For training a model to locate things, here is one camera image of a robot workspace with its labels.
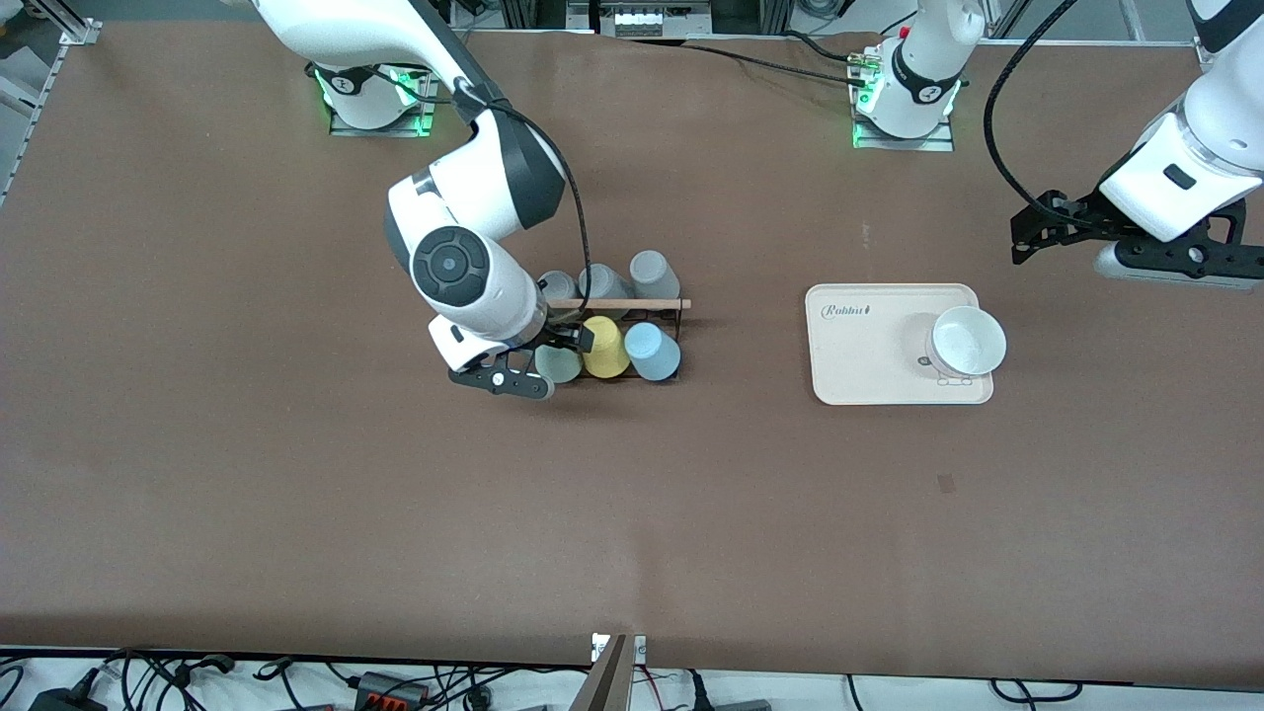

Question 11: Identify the pale green cup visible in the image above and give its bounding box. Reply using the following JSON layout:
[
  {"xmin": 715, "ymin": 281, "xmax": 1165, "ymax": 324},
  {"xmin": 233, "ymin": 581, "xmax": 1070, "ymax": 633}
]
[{"xmin": 533, "ymin": 344, "xmax": 584, "ymax": 385}]

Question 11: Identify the black power adapter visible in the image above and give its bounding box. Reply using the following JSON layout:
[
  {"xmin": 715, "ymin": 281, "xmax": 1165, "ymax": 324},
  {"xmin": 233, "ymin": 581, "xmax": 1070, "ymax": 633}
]
[{"xmin": 28, "ymin": 684, "xmax": 110, "ymax": 711}]

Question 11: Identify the white bowl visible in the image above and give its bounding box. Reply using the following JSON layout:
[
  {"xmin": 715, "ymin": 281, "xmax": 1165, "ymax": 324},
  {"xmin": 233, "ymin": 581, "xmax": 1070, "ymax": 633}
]
[{"xmin": 925, "ymin": 305, "xmax": 1008, "ymax": 380}]

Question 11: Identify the grey camera post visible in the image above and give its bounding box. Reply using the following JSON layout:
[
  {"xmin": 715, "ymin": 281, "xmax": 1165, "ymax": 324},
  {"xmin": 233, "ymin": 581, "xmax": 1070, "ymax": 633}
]
[{"xmin": 569, "ymin": 634, "xmax": 630, "ymax": 711}]

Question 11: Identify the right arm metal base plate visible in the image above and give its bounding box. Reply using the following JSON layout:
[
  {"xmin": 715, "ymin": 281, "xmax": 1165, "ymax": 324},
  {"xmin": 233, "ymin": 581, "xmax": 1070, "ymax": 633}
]
[{"xmin": 329, "ymin": 71, "xmax": 435, "ymax": 137}]

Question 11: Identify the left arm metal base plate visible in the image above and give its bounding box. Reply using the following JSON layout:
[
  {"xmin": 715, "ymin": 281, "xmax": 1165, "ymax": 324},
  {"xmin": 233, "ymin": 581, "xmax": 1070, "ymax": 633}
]
[{"xmin": 851, "ymin": 49, "xmax": 956, "ymax": 152}]

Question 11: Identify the yellow cup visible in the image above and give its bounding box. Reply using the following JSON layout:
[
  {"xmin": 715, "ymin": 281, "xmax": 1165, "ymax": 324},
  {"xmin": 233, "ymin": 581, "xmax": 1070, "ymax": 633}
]
[{"xmin": 581, "ymin": 316, "xmax": 631, "ymax": 379}]

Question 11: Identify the grey electronics box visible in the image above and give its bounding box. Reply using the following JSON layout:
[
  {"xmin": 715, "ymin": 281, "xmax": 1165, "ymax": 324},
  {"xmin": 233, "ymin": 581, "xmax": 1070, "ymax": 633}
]
[{"xmin": 591, "ymin": 0, "xmax": 714, "ymax": 40}]

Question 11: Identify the black wire cup rack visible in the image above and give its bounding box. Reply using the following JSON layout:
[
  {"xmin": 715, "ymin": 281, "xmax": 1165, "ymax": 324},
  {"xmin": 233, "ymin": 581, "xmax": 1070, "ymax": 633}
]
[{"xmin": 538, "ymin": 296, "xmax": 692, "ymax": 386}]

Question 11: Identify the light blue cup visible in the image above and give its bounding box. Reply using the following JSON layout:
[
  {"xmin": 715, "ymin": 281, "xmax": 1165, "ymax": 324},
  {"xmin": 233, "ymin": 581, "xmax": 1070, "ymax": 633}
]
[{"xmin": 624, "ymin": 322, "xmax": 682, "ymax": 383}]

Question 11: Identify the black power cable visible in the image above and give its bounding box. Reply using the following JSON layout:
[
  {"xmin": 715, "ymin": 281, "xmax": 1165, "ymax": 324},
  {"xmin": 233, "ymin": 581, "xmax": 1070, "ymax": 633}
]
[
  {"xmin": 783, "ymin": 30, "xmax": 860, "ymax": 65},
  {"xmin": 628, "ymin": 38, "xmax": 870, "ymax": 85}
]

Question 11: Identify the black orange connector block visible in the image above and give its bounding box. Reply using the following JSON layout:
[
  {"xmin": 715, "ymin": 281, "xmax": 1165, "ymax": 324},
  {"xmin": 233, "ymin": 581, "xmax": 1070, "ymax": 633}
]
[{"xmin": 355, "ymin": 671, "xmax": 433, "ymax": 708}]

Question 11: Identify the beige plastic tray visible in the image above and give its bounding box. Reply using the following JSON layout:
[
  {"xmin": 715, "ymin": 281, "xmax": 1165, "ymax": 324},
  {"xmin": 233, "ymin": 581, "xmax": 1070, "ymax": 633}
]
[{"xmin": 805, "ymin": 283, "xmax": 994, "ymax": 407}]

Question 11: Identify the white camera bracket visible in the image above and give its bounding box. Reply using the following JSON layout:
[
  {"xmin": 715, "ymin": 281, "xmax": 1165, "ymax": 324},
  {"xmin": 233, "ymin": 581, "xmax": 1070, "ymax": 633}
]
[{"xmin": 591, "ymin": 633, "xmax": 649, "ymax": 665}]

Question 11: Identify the brown table cover sheet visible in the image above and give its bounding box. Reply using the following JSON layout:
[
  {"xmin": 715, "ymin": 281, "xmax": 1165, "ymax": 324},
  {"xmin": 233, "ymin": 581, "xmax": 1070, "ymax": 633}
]
[{"xmin": 0, "ymin": 20, "xmax": 1264, "ymax": 689}]

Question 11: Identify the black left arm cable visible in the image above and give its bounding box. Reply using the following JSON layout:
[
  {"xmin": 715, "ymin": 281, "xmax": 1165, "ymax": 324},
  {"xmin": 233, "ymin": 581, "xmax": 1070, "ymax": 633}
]
[{"xmin": 985, "ymin": 0, "xmax": 1077, "ymax": 233}]

